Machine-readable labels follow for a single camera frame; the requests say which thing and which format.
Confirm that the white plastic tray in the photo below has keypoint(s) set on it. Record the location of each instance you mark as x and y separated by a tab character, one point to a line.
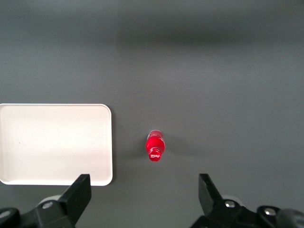
54	142

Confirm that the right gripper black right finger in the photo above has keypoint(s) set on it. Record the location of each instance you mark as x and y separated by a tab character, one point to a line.
209	197

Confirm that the red coke bottle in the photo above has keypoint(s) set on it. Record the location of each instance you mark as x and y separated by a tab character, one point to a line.
155	142

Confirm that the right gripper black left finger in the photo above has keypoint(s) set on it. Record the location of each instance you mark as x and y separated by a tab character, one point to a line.
76	194

